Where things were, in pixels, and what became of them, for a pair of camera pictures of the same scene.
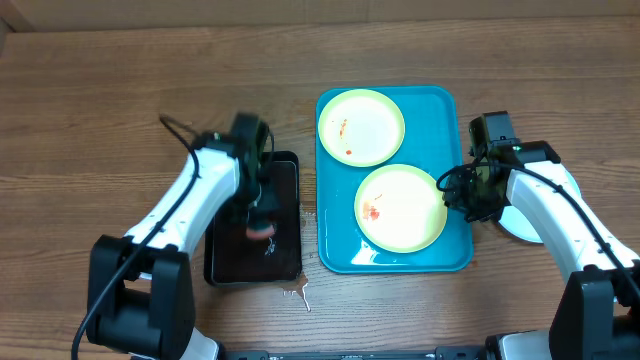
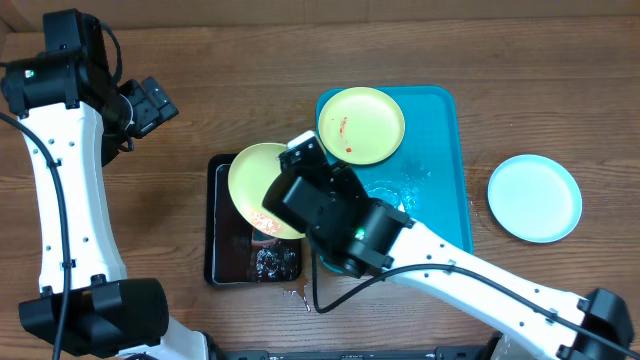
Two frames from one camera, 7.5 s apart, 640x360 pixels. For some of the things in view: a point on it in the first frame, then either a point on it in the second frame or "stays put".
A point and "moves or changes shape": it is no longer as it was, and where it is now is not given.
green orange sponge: x=260 y=230 to x=274 y=247
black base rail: x=441 y=353 stays put
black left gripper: x=270 y=199 to x=149 y=118
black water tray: x=233 y=258 stays put
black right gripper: x=459 y=201 to x=348 y=185
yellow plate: x=399 y=208 moves or changes shape
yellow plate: x=361 y=127 stays put
